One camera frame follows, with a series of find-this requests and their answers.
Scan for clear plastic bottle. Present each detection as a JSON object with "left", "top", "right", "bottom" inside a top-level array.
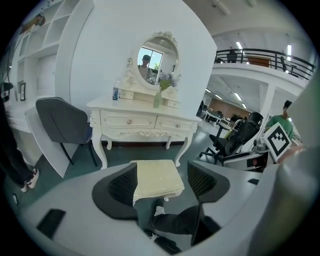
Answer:
[{"left": 112, "top": 77, "right": 122, "bottom": 101}]

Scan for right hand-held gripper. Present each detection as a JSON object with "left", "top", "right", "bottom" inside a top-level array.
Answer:
[{"left": 221, "top": 122, "right": 293, "bottom": 174}]

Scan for grey upholstered chair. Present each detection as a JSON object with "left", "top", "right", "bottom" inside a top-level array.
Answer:
[{"left": 35, "top": 96, "right": 99, "bottom": 168}]

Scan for oval white-framed mirror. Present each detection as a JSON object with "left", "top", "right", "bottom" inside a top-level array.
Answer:
[{"left": 123, "top": 31, "right": 182, "bottom": 91}]

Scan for person's right forearm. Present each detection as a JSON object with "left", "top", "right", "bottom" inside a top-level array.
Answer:
[{"left": 279, "top": 146, "right": 306, "bottom": 164}]

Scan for brown wooden desk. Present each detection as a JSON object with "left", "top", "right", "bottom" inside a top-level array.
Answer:
[{"left": 246, "top": 55, "right": 272, "bottom": 68}]

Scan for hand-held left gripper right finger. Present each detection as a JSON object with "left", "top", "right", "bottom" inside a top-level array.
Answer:
[{"left": 187, "top": 160, "right": 231, "bottom": 246}]

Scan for pale green vase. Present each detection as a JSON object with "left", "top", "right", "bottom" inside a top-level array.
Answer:
[{"left": 152, "top": 91, "right": 162, "bottom": 109}]

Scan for cream white stool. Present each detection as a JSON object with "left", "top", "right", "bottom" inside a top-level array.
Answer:
[{"left": 129, "top": 159, "right": 186, "bottom": 206}]

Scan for purple and white flowers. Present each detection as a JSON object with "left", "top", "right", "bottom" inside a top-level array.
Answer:
[{"left": 158, "top": 72, "right": 182, "bottom": 94}]

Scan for black mesh office chair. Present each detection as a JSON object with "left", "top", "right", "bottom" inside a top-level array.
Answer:
[{"left": 199, "top": 111, "right": 265, "bottom": 166}]

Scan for person's white shoe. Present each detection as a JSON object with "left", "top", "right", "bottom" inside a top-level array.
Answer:
[{"left": 152, "top": 205, "right": 166, "bottom": 217}]

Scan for black metal railing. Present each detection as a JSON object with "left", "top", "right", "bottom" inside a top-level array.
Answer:
[{"left": 214, "top": 48, "right": 316, "bottom": 81}]

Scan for white leaning board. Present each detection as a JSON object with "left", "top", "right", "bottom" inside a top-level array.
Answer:
[{"left": 24, "top": 106, "right": 84, "bottom": 179}]

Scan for white wall shelf unit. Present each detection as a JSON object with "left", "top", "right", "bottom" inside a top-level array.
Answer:
[{"left": 11, "top": 0, "right": 76, "bottom": 103}]

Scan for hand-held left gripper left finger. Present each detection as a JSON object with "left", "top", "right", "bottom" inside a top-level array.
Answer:
[{"left": 91, "top": 162, "right": 139, "bottom": 221}]

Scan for white ornate dressing table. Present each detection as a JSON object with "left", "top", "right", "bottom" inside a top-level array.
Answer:
[{"left": 86, "top": 88, "right": 199, "bottom": 171}]

